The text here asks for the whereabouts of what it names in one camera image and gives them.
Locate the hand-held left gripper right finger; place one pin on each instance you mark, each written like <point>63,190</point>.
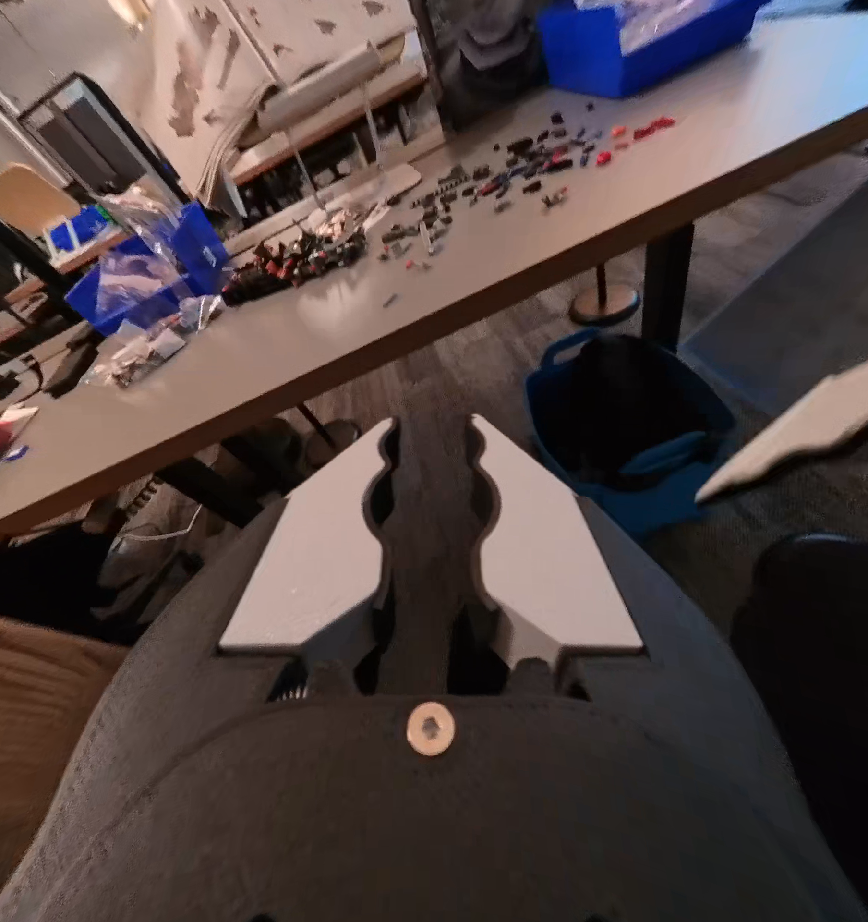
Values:
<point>556,576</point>

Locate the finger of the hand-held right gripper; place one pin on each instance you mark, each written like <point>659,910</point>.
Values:
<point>808,425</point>

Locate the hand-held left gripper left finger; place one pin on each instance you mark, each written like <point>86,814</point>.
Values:
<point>311,576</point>

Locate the clear bag of lego parts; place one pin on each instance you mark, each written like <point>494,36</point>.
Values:
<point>139,356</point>

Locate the scattered lego pieces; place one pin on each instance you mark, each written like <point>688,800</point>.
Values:
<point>520,169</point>

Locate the blue fabric basket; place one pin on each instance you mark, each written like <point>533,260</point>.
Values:
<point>621,461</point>

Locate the grey shoe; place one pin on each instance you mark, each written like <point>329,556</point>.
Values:
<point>146,547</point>

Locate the black table leg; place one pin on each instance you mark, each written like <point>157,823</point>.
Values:
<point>668,288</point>

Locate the black stanchion with round base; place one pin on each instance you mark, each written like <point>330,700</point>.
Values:
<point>605,306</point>

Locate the black and white sneaker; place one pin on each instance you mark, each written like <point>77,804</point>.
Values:
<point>823,684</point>

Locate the brown cloth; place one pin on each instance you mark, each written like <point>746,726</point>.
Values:
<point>23,735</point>

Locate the black parts on table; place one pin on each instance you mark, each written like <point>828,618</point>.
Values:
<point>52,367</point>

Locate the blue bin with clear bags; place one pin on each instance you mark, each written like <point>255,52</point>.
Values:
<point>153,274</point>

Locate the blue plastic bin with bags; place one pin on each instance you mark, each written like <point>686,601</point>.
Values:
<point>621,50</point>

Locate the beige chair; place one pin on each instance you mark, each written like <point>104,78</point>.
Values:
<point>23,198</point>

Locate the dark backpack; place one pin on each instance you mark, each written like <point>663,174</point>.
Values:
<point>484,57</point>

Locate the white paper roll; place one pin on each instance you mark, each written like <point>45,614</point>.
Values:
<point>326,83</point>

